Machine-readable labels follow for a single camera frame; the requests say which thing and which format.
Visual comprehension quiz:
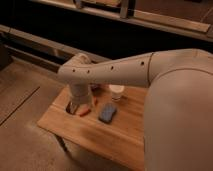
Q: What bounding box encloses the white cup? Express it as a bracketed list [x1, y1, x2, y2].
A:
[109, 85, 125, 101]

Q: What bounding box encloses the blue sponge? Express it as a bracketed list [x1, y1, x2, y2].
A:
[98, 103, 117, 123]

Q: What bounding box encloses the wooden table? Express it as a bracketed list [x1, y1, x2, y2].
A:
[37, 86, 147, 171]

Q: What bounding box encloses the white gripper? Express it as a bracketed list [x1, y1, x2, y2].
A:
[69, 84, 92, 115]

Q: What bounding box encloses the wooden counter ledge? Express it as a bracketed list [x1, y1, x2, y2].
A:
[31, 0, 213, 42]

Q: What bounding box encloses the orange carrot toy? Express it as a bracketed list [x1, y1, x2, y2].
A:
[79, 108, 91, 117]

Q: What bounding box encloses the small red object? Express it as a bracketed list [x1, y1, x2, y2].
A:
[94, 97, 98, 106]

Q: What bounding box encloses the metal table leg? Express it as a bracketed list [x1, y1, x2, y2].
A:
[55, 135, 68, 152]

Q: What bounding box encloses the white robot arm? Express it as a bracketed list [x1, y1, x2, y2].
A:
[58, 49, 213, 171]

